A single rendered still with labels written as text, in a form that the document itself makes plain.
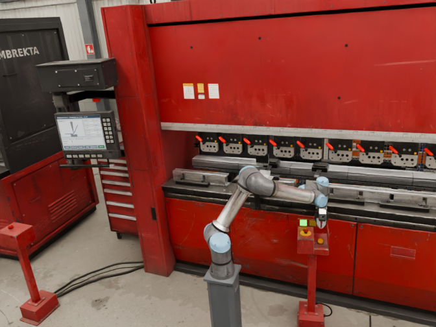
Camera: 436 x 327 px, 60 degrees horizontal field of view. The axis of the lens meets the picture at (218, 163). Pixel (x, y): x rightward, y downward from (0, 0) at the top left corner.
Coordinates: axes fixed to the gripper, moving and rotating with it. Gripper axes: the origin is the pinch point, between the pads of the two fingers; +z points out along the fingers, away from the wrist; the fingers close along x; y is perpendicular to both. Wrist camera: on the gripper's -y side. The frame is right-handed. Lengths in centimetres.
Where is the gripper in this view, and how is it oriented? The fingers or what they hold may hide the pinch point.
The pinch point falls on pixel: (320, 227)
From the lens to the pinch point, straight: 259.2
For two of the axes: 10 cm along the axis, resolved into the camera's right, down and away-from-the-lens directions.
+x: -9.8, -0.1, 2.1
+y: 1.9, -4.4, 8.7
